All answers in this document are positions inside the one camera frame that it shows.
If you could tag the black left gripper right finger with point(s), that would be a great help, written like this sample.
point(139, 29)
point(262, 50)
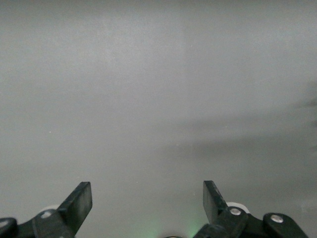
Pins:
point(215, 213)

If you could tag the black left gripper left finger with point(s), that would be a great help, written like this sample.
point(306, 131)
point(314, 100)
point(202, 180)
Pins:
point(71, 210)

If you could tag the dark grey table mat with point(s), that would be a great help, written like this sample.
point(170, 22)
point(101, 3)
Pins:
point(148, 86)

